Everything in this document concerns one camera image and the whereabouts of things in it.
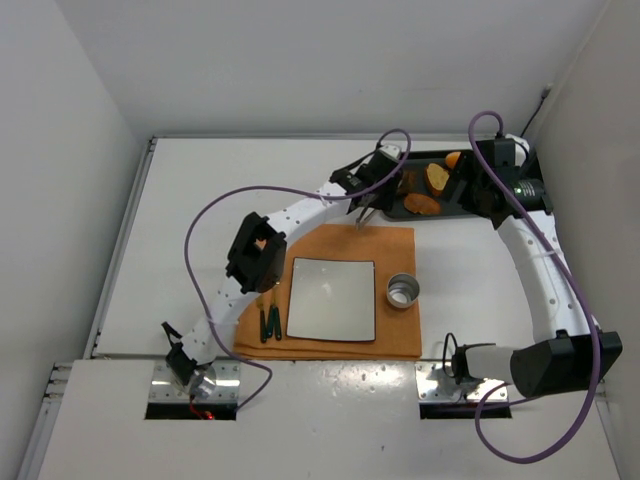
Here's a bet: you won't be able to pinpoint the stainless steel tongs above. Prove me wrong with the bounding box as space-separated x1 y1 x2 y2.
355 207 377 230

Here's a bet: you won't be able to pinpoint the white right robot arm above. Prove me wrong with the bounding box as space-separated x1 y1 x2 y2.
423 135 623 398

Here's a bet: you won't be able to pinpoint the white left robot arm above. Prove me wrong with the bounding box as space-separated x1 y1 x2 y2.
166 144 409 386

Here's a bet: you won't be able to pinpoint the orange bread roll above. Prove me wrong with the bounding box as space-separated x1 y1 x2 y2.
424 163 450 196

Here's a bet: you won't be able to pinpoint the toasted bread slice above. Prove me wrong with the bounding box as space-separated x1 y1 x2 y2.
403 193 441 216

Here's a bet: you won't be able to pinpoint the brown croissant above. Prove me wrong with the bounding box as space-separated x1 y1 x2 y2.
396 170 418 197

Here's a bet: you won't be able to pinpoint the black baking tray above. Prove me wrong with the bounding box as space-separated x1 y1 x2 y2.
382 151 473 221

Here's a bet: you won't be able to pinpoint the cream mug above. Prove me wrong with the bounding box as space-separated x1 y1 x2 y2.
386 273 420 310

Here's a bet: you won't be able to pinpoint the white square plate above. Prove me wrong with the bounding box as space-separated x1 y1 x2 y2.
286 257 376 342

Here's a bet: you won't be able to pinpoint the orange cloth placemat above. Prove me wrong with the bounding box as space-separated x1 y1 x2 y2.
233 225 422 360

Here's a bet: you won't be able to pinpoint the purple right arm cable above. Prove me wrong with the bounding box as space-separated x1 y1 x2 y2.
467 112 601 462

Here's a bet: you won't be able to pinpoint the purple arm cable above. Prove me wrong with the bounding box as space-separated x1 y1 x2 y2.
467 112 601 462
183 128 412 412

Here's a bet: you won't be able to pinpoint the black wall cable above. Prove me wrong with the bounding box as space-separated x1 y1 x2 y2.
519 88 550 139

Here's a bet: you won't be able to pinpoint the green handled gold spoon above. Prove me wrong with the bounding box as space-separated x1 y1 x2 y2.
270 285 283 341

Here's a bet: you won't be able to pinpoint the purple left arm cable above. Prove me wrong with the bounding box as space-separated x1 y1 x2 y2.
183 128 412 412

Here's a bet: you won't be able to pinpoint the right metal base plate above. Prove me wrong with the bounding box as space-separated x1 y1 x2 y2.
415 361 508 404

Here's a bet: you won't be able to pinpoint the metal base plate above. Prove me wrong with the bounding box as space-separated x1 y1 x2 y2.
148 359 240 404
415 361 508 404

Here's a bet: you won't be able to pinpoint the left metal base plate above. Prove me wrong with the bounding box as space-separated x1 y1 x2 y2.
148 359 240 404

